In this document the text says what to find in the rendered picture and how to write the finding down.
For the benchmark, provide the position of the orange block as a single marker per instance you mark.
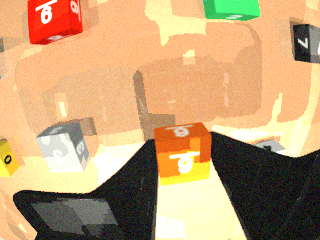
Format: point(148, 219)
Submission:
point(183, 153)

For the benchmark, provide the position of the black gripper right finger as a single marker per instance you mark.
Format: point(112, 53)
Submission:
point(265, 188)

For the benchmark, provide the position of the red block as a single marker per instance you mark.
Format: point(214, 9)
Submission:
point(52, 20)

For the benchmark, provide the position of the green block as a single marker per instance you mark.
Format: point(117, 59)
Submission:
point(231, 9)

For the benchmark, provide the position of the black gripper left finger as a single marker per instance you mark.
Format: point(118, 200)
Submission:
point(122, 208)

